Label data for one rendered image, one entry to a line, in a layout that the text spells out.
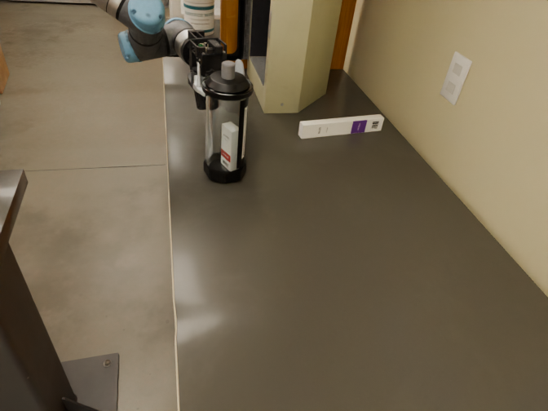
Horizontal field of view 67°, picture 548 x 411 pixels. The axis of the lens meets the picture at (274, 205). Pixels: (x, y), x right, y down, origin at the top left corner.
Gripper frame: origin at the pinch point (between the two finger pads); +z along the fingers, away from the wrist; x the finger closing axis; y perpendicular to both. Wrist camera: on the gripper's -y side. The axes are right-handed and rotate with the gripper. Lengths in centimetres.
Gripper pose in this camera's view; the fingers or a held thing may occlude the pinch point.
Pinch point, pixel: (226, 93)
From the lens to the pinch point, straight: 92.8
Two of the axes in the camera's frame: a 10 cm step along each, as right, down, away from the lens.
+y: 1.0, -7.7, -6.3
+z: 4.6, 6.0, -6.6
